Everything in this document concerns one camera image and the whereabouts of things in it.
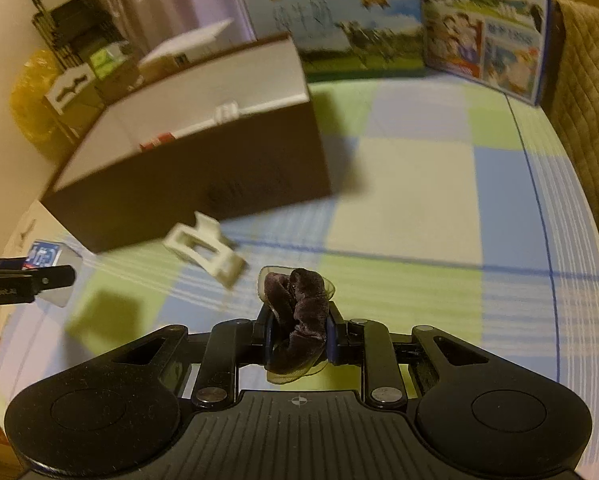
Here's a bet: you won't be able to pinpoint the white hair claw clip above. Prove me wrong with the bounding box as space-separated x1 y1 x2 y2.
162 211 246 289

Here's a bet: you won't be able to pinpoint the red snack packet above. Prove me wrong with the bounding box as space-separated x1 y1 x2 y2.
140 132 175 153

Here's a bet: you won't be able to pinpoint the chair with quilted cover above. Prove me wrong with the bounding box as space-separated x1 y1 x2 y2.
549 0 599 196

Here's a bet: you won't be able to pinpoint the light blue milk carton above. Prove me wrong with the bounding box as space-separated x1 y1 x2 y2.
242 0 425 83

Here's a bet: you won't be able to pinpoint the yellow plastic bag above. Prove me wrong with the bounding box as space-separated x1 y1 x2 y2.
10 49 63 161

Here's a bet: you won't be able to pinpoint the clear plastic box blue label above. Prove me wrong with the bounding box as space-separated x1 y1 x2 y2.
26 240 83 308

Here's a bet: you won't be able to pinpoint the brown cardboard box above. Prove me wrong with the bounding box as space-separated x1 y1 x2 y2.
40 32 333 255

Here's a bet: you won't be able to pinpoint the stack of green tissue packs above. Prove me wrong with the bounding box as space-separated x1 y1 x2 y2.
90 46 124 79

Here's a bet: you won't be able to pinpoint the dark blue milk carton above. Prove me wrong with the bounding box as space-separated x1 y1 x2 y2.
417 0 555 107

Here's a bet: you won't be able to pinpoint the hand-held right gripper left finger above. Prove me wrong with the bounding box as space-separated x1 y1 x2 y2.
110 307 276 407

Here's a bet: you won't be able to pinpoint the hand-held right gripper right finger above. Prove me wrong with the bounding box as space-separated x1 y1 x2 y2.
327 305 490 407

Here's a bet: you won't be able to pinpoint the brown velvet scrunchie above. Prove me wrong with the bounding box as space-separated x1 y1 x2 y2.
257 266 340 386

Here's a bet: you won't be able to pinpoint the cardboard box with white handle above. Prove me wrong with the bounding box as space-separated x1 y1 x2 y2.
44 65 106 142

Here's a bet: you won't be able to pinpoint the white and tan box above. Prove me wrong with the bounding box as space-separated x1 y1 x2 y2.
138 17 235 83

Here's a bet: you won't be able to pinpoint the checked tablecloth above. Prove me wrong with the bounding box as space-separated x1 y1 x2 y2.
0 77 599 461

